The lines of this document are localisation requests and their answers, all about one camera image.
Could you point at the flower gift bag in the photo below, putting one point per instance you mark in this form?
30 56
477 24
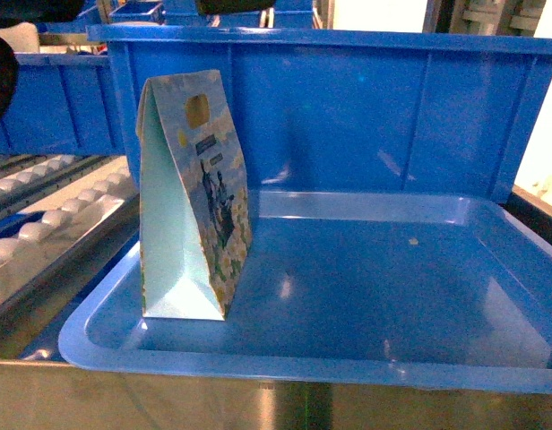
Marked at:
195 226

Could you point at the white roller conveyor track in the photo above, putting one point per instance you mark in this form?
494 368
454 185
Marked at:
42 245

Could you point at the blue bin on left conveyor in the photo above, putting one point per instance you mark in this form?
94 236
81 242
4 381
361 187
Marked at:
63 104

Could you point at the large blue plastic tray bin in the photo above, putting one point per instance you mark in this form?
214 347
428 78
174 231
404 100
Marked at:
378 165

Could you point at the grey office chair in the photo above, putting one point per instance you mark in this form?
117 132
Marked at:
22 38

